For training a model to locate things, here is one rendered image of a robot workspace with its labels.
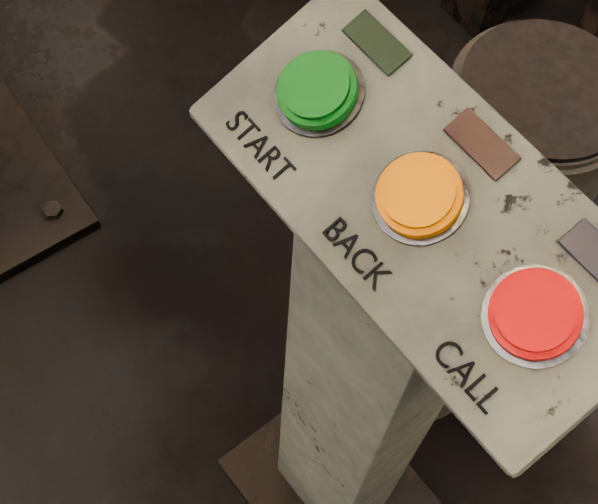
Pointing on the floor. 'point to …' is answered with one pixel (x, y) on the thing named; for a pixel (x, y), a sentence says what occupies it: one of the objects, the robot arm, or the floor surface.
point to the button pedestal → (404, 279)
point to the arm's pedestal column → (12, 194)
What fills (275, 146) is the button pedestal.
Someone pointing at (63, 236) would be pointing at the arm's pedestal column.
